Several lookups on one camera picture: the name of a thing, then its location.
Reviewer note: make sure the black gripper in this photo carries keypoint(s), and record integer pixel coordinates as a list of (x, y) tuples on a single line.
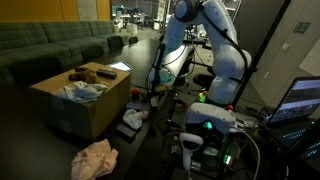
[(153, 92)]

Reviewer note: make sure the red turnip plushie green leaves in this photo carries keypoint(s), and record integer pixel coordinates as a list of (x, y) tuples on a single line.
[(135, 93)]

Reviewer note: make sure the blue knitted cloth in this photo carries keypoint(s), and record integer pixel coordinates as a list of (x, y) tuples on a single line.
[(133, 106)]

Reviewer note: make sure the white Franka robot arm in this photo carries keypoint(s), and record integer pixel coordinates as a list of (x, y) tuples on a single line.
[(230, 66)]

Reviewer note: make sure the white crumpled cloth pink patch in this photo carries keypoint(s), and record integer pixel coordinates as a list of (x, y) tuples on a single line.
[(133, 118)]

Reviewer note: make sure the large cardboard box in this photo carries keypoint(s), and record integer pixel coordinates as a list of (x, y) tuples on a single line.
[(100, 103)]

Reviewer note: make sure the white bluish crumpled cloth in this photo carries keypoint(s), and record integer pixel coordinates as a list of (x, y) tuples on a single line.
[(81, 91)]

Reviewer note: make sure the black electronics box green light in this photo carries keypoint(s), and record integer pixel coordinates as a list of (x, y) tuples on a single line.
[(213, 156)]

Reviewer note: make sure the tablet with lit screen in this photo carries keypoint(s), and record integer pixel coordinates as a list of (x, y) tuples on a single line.
[(120, 65)]

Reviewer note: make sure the flat black block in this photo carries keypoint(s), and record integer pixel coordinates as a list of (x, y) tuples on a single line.
[(126, 130)]

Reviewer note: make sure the small yellow green item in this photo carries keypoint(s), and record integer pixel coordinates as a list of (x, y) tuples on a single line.
[(201, 97)]

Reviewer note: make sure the black office stool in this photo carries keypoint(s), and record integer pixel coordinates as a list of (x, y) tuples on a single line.
[(201, 81)]

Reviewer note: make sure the white VR headset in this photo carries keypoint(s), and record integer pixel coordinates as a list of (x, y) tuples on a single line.
[(210, 115)]

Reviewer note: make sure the white VR controller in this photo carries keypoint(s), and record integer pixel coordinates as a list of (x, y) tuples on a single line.
[(188, 146)]

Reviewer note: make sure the white lamp shade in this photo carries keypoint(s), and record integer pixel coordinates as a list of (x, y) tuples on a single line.
[(131, 29)]

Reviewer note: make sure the brown plush toy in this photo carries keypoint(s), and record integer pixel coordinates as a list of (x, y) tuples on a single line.
[(83, 76)]

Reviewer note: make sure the green plaid sofa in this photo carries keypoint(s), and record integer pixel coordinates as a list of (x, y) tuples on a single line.
[(33, 43)]

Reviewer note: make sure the open laptop bright screen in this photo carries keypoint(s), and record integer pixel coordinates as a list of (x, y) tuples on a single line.
[(300, 100)]

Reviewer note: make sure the white wall switch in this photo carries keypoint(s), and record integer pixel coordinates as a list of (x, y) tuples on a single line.
[(285, 47)]

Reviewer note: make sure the grey wall sign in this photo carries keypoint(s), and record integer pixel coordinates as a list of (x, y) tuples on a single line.
[(301, 27)]

